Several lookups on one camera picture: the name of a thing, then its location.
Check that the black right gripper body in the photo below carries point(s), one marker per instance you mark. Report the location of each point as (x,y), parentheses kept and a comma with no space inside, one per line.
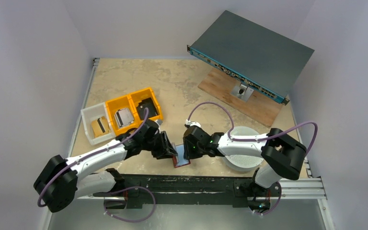
(188,148)

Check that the red leather card holder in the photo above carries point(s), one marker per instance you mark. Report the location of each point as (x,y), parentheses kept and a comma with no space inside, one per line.
(178,159)

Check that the orange gold credit card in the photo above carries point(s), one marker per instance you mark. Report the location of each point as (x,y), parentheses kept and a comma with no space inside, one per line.
(103,125)

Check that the gold card with black stripe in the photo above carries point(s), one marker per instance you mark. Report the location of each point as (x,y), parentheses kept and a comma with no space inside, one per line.
(95,127)

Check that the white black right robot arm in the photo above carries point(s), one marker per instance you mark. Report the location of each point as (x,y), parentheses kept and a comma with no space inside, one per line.
(284,155)

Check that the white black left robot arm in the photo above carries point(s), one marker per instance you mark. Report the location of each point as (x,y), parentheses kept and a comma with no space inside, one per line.
(57,183)

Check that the black square part in bin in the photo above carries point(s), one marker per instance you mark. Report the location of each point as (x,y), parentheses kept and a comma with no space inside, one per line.
(147,104)

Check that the yellow double compartment bin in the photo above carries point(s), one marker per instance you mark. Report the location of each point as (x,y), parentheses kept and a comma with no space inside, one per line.
(131,101)

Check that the white filament spool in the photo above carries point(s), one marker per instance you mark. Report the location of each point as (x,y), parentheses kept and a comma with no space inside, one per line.
(243,163)

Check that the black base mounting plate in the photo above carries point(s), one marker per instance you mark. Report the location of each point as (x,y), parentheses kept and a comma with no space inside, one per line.
(238,192)

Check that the white plastic bin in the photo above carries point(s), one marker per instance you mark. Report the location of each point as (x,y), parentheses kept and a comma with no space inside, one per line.
(92,113)

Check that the wooden board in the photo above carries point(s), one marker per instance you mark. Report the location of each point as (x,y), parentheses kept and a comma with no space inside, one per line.
(259,107)

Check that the grey metal bracket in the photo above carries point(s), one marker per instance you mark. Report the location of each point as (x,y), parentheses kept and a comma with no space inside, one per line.
(242,92)

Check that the grey blue network switch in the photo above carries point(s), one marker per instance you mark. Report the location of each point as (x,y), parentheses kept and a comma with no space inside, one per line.
(258,57)

